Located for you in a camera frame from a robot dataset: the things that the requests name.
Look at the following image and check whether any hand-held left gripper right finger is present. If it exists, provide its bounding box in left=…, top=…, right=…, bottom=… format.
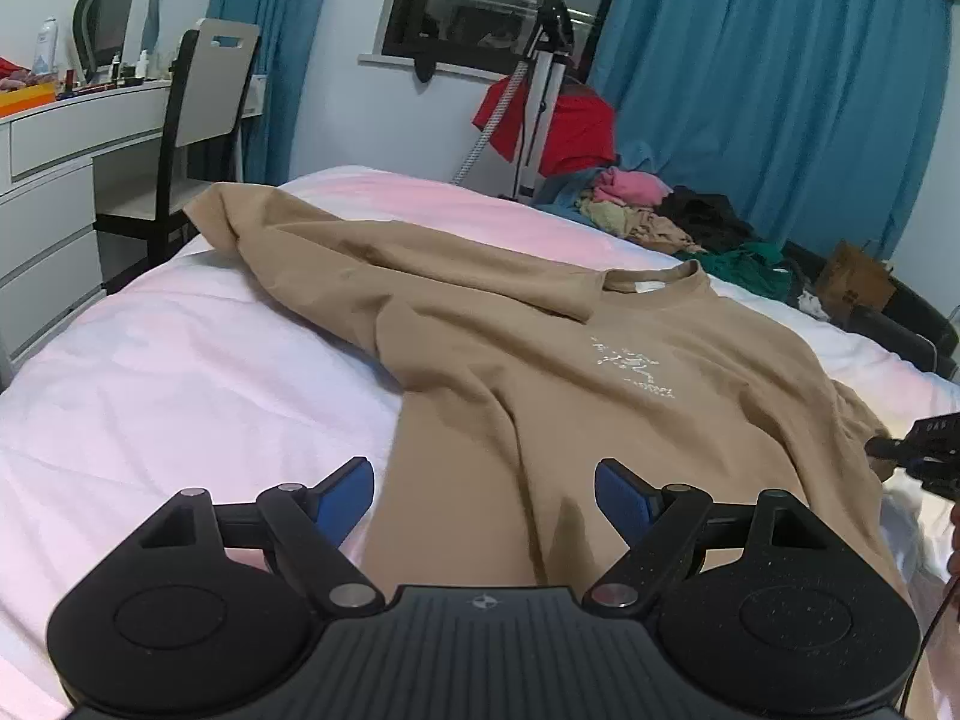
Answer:
left=583, top=457, right=826, bottom=612

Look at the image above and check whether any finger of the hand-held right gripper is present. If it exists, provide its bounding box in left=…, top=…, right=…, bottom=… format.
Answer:
left=865, top=435, right=920, bottom=466

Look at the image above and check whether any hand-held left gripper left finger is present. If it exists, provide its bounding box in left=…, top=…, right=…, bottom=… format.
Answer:
left=139, top=456, right=387, bottom=616

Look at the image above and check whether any tan printed t-shirt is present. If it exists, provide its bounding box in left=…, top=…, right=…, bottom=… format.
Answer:
left=182, top=181, right=917, bottom=601

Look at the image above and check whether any black sofa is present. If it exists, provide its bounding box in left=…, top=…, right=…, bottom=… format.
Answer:
left=784, top=240, right=960, bottom=382

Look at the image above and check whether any brown paper bag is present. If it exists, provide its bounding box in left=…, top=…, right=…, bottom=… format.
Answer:
left=814, top=240, right=897, bottom=314

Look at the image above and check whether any bed with pastel duvet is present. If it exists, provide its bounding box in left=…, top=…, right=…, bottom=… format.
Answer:
left=0, top=165, right=960, bottom=720

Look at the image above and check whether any khaki garment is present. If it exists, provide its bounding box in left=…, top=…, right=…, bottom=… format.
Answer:
left=626, top=210, right=706, bottom=254

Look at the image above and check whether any yellow-green garment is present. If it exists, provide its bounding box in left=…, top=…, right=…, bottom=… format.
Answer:
left=577, top=199, right=638, bottom=237

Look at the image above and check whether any black garment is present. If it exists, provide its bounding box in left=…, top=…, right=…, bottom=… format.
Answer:
left=652, top=186, right=755, bottom=252

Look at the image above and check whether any blue garment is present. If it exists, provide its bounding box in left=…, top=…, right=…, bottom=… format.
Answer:
left=529, top=165, right=623, bottom=222

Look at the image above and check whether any pink garment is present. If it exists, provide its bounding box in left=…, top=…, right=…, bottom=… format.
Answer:
left=592, top=167, right=674, bottom=207

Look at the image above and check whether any red garment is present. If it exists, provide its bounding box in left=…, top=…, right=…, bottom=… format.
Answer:
left=471, top=77, right=620, bottom=175

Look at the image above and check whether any narrow blue curtain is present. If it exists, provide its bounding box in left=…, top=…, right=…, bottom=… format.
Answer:
left=206, top=0, right=335, bottom=187

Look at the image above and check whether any wide blue curtain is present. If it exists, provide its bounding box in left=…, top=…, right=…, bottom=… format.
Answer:
left=585, top=0, right=947, bottom=263

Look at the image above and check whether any white dressing table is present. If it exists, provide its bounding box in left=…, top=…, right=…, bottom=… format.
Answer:
left=0, top=75, right=267, bottom=361

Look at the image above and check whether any black and cream chair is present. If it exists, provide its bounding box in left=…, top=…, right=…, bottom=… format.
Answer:
left=94, top=17, right=263, bottom=271

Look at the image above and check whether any row of cosmetic bottles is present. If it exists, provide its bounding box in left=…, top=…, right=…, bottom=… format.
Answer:
left=56, top=49, right=177, bottom=98

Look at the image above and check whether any orange box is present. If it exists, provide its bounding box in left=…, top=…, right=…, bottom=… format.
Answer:
left=0, top=81, right=59, bottom=119

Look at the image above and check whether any white spray bottle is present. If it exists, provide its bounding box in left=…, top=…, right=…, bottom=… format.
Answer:
left=31, top=17, right=59, bottom=78

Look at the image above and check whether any wavy vanity mirror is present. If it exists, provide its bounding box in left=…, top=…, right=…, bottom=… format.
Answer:
left=66, top=0, right=170, bottom=87

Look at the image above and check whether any black cable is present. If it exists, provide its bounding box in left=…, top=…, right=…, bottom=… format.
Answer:
left=900, top=577, right=960, bottom=720

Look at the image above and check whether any braided grey hose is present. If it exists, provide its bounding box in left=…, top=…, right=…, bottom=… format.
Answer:
left=450, top=64, right=530, bottom=187

